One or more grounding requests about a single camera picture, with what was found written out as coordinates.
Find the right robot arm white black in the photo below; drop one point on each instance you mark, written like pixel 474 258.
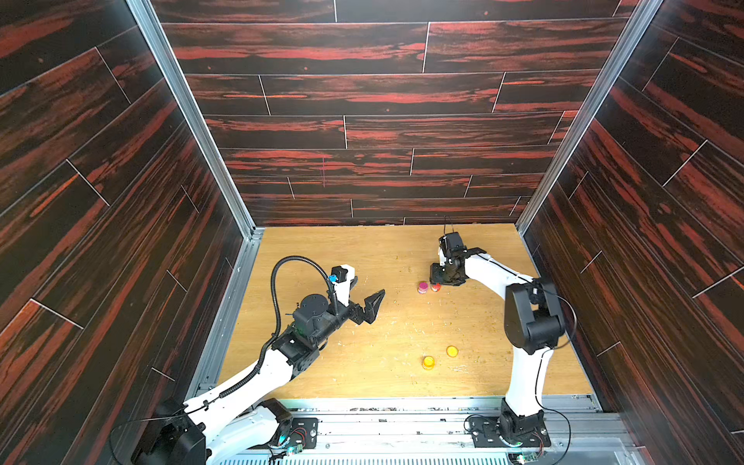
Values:
pixel 533 323

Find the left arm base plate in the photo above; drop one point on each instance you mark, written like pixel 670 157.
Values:
pixel 295 436

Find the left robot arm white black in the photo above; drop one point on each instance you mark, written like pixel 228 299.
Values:
pixel 212 426

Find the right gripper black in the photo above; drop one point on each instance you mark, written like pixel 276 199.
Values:
pixel 448 270

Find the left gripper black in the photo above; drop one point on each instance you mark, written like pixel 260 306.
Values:
pixel 368 315

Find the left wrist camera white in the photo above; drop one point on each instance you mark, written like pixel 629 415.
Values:
pixel 343 278

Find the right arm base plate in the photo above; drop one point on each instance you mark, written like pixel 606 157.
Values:
pixel 508 431

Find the aluminium front rail frame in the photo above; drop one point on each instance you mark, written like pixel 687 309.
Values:
pixel 430 430

